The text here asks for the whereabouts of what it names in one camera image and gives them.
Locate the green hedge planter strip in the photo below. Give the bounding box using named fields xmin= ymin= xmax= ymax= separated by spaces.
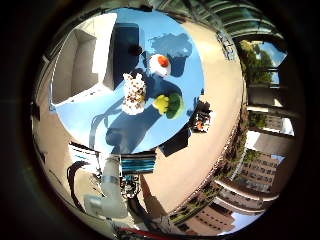
xmin=168 ymin=109 xmax=248 ymax=225

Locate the black cable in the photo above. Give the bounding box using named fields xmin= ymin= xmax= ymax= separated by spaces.
xmin=66 ymin=160 xmax=90 ymax=213

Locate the green glass canopy roof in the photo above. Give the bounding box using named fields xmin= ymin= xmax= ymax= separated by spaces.
xmin=186 ymin=4 xmax=279 ymax=38

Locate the red cable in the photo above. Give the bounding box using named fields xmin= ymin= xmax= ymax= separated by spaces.
xmin=115 ymin=227 xmax=178 ymax=239

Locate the green leafy tree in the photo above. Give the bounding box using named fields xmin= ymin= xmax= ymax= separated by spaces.
xmin=239 ymin=39 xmax=275 ymax=85

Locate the white open box container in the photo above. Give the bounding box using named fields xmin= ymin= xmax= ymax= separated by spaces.
xmin=50 ymin=13 xmax=118 ymax=105

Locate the tan multi-storey building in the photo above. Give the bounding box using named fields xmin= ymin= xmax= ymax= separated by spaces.
xmin=233 ymin=148 xmax=282 ymax=194

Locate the white toy with orange patch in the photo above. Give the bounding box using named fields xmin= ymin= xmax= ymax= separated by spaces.
xmin=147 ymin=53 xmax=173 ymax=78

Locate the yellow green plush toy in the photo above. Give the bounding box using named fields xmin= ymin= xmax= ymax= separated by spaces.
xmin=152 ymin=92 xmax=185 ymax=120

